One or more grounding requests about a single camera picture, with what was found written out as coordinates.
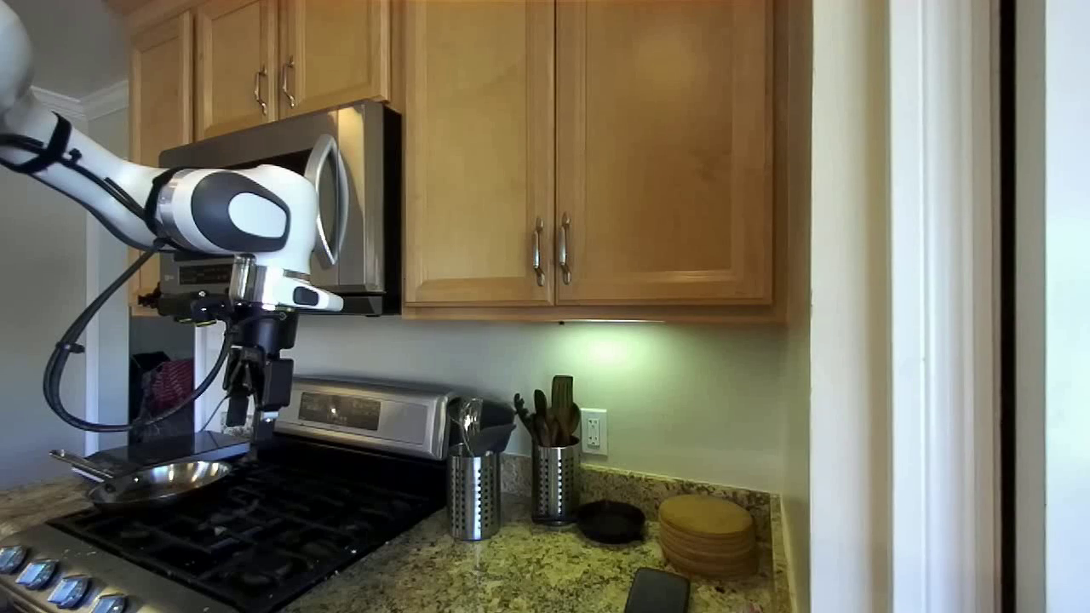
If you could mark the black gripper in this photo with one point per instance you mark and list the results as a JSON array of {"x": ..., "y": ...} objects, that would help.
[{"x": 261, "y": 371}]

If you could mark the wooden cupboard door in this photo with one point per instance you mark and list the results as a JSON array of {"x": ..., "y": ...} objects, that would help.
[
  {"x": 664, "y": 156},
  {"x": 477, "y": 152}
]

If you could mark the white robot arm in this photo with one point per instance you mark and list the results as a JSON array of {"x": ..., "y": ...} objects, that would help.
[{"x": 262, "y": 218}]

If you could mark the steel frying pan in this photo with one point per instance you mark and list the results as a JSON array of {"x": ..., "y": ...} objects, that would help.
[{"x": 112, "y": 484}]

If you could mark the stainless steel gas stove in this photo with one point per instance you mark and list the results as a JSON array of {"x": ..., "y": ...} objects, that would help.
[{"x": 345, "y": 468}]

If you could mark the stainless steel microwave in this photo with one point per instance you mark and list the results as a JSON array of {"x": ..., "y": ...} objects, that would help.
[{"x": 357, "y": 163}]

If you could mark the near steel utensil holder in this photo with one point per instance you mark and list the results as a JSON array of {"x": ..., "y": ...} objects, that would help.
[{"x": 477, "y": 440}]

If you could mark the upper left wooden cabinets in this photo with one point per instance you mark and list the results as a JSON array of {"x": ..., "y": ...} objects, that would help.
[{"x": 224, "y": 67}]

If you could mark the small black bowl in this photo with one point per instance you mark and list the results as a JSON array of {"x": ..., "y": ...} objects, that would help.
[{"x": 612, "y": 524}]

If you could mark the black smartphone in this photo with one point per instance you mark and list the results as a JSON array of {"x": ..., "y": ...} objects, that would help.
[{"x": 654, "y": 591}]

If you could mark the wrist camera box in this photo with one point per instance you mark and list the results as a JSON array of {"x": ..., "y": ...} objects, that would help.
[{"x": 194, "y": 287}]

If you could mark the white wall outlet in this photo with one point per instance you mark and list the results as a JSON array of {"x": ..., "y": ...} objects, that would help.
[{"x": 593, "y": 433}]

